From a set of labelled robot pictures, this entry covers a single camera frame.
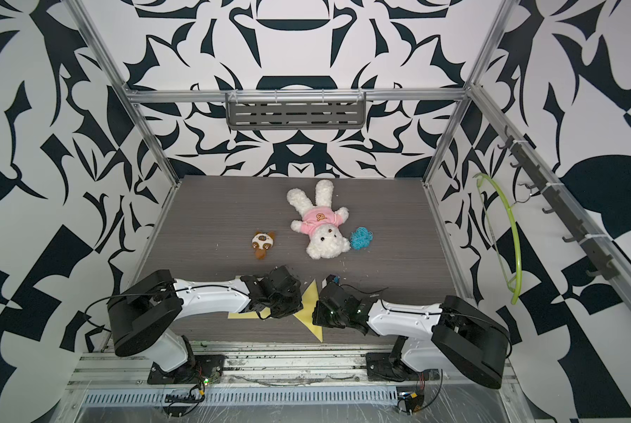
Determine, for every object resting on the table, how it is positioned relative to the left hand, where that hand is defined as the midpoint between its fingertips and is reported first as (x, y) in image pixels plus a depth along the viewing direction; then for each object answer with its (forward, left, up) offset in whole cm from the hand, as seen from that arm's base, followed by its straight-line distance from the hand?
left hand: (307, 302), depth 85 cm
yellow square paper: (+1, 0, -1) cm, 1 cm away
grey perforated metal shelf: (+54, +2, +33) cm, 64 cm away
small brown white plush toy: (+22, +16, +2) cm, 27 cm away
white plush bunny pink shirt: (+27, -5, +7) cm, 28 cm away
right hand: (-3, -1, 0) cm, 3 cm away
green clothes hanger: (-5, -51, +21) cm, 56 cm away
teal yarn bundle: (+23, -20, +1) cm, 31 cm away
